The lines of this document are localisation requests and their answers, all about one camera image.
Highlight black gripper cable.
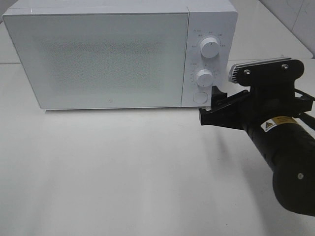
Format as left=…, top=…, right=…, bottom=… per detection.
left=294, top=88, right=315, bottom=131

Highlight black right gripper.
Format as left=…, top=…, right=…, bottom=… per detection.
left=199, top=85, right=314, bottom=130

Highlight upper white power knob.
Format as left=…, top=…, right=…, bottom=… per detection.
left=199, top=35, right=220, bottom=59

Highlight white timer knob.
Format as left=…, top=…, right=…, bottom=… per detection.
left=195, top=69, right=214, bottom=88

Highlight round white door button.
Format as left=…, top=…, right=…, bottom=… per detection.
left=193, top=91, right=208, bottom=104

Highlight white microwave door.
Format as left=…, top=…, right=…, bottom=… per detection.
left=4, top=13, right=188, bottom=110

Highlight white microwave oven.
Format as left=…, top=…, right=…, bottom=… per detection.
left=2, top=0, right=238, bottom=109

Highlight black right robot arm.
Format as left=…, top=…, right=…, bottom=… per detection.
left=199, top=86, right=315, bottom=216

